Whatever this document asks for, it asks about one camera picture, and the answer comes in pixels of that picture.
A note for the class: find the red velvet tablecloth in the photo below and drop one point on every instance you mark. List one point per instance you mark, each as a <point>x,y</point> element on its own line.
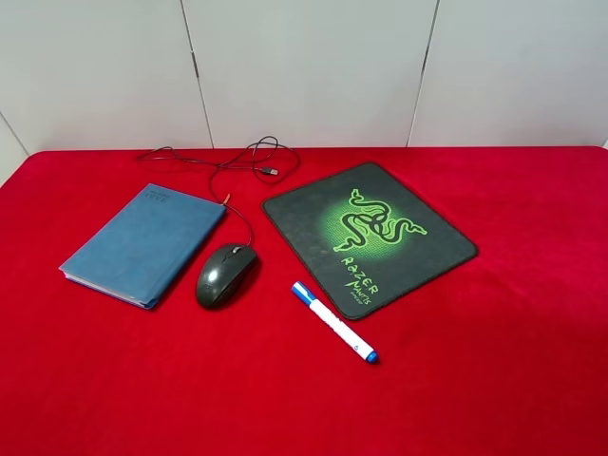
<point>505,355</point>

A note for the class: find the blue hardcover notebook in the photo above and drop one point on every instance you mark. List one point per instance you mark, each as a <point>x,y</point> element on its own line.
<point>140,251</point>

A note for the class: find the white blue marker pen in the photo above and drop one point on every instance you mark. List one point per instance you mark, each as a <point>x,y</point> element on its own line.
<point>341,329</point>

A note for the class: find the black green razer mousepad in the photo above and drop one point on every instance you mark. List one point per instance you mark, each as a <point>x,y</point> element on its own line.
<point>366,238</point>

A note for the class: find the black computer mouse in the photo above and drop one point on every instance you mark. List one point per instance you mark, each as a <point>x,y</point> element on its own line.
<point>222,274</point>

